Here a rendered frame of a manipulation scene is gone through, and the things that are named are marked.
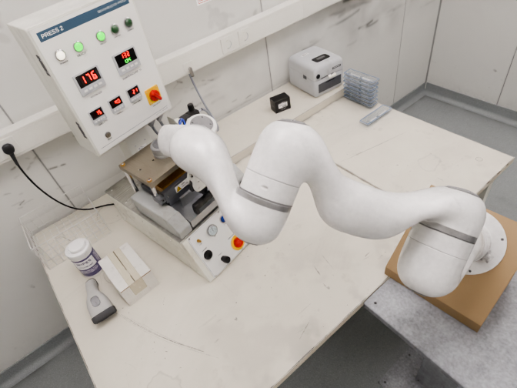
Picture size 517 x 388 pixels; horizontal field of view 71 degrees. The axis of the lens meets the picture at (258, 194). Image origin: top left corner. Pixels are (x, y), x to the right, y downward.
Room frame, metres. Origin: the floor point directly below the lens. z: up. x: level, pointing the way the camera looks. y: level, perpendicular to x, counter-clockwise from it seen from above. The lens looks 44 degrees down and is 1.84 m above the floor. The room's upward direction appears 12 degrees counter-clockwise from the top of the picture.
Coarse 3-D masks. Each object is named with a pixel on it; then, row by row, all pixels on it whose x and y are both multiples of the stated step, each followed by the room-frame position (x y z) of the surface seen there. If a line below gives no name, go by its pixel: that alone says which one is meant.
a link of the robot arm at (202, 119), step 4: (192, 116) 0.88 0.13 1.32; (196, 116) 0.88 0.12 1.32; (200, 116) 0.88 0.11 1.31; (204, 116) 0.88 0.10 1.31; (208, 116) 0.88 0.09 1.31; (188, 120) 0.86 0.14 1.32; (192, 120) 0.86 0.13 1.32; (196, 120) 0.86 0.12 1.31; (200, 120) 0.86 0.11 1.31; (204, 120) 0.86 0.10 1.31; (208, 120) 0.86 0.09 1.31; (212, 120) 0.86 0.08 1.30; (188, 124) 0.85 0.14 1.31; (192, 124) 0.85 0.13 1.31; (196, 124) 0.85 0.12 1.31; (200, 124) 0.85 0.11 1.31; (204, 124) 0.85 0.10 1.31; (208, 124) 0.85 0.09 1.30; (212, 124) 0.85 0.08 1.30; (216, 124) 0.85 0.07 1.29; (208, 128) 0.84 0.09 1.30; (212, 128) 0.84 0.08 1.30; (216, 128) 0.84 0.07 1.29; (216, 132) 0.84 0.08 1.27
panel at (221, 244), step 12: (216, 216) 0.88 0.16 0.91; (204, 228) 0.84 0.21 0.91; (228, 228) 0.87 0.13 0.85; (192, 240) 0.80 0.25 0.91; (204, 240) 0.81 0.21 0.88; (216, 240) 0.83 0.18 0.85; (228, 240) 0.84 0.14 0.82; (204, 252) 0.79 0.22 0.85; (216, 252) 0.80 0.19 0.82; (228, 252) 0.82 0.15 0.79; (216, 264) 0.77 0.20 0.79; (216, 276) 0.74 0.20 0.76
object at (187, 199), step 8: (192, 192) 0.93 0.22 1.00; (184, 200) 0.91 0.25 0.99; (192, 200) 0.92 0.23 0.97; (176, 208) 0.90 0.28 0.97; (184, 208) 0.90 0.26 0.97; (200, 208) 0.88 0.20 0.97; (208, 208) 0.88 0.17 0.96; (184, 216) 0.86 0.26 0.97; (192, 216) 0.85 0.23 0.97; (200, 216) 0.85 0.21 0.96; (192, 224) 0.83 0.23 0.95
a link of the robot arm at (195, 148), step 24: (192, 144) 0.52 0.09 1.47; (216, 144) 0.52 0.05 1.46; (192, 168) 0.50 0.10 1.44; (216, 168) 0.48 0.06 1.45; (216, 192) 0.45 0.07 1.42; (240, 192) 0.45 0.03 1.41; (240, 216) 0.42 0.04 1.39; (264, 216) 0.41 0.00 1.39; (288, 216) 0.42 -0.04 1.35; (264, 240) 0.39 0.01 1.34
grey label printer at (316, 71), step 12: (312, 48) 1.91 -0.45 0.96; (300, 60) 1.81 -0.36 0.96; (312, 60) 1.77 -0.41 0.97; (324, 60) 1.75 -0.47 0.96; (336, 60) 1.75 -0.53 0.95; (300, 72) 1.79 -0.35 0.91; (312, 72) 1.70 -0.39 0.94; (324, 72) 1.71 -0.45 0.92; (336, 72) 1.74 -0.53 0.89; (300, 84) 1.80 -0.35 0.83; (312, 84) 1.70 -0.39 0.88; (324, 84) 1.70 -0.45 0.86; (336, 84) 1.74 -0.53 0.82
